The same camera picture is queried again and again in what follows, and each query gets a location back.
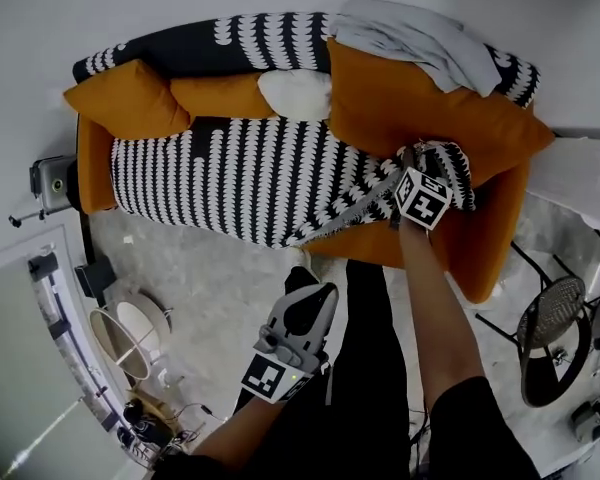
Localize light grey throw cloth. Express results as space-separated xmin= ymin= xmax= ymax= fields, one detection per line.
xmin=328 ymin=0 xmax=502 ymax=97

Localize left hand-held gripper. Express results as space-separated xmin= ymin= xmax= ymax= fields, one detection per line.
xmin=240 ymin=265 xmax=340 ymax=406

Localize person's left forearm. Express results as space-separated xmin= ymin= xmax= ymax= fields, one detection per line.
xmin=189 ymin=396 xmax=283 ymax=471

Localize tangle of black cables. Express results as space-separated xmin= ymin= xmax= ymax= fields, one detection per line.
xmin=116 ymin=395 xmax=230 ymax=470

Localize black metal sofa frame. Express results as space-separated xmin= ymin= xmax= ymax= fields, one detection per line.
xmin=72 ymin=111 xmax=107 ymax=303

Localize orange sofa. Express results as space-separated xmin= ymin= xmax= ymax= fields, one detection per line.
xmin=76 ymin=101 xmax=535 ymax=305

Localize grey device on floor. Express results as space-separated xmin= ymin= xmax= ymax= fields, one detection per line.
xmin=571 ymin=398 xmax=600 ymax=443

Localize large orange cushion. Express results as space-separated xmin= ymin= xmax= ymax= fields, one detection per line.
xmin=326 ymin=36 xmax=557 ymax=190

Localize small orange cushion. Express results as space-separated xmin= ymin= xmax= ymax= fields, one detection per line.
xmin=62 ymin=58 xmax=192 ymax=142
xmin=169 ymin=72 xmax=277 ymax=120

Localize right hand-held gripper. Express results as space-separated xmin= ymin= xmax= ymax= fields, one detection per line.
xmin=388 ymin=139 xmax=454 ymax=232

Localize glass door with frame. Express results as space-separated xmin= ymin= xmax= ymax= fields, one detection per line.
xmin=0 ymin=224 xmax=131 ymax=480

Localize white pillow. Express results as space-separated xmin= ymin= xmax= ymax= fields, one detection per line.
xmin=256 ymin=69 xmax=334 ymax=120

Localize small black box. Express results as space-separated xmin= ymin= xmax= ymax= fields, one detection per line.
xmin=74 ymin=257 xmax=118 ymax=298

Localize grey camera on stand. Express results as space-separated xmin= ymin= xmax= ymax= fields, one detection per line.
xmin=8 ymin=154 xmax=80 ymax=228

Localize person's right forearm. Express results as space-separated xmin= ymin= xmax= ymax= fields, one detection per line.
xmin=396 ymin=216 xmax=487 ymax=410

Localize person's black trousers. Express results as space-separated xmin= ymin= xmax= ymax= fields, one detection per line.
xmin=259 ymin=259 xmax=412 ymax=480

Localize person's black shirt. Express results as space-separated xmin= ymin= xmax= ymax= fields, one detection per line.
xmin=152 ymin=375 xmax=542 ymax=480

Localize black white patterned blanket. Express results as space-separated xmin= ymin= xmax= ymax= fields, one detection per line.
xmin=72 ymin=11 xmax=542 ymax=252

